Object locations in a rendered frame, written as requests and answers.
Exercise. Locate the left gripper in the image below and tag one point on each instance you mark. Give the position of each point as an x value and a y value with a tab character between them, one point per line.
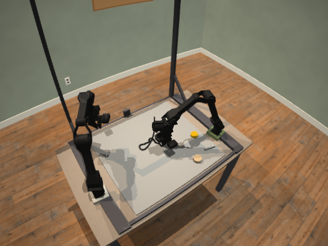
170	143

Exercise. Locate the tan wooden disc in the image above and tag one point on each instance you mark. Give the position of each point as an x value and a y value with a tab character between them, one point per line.
197	158

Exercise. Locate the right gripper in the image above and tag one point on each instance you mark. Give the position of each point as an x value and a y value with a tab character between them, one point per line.
92	117

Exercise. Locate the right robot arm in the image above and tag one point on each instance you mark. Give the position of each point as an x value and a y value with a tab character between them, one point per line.
83	143

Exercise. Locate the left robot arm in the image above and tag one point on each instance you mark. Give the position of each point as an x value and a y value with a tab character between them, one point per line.
174	115

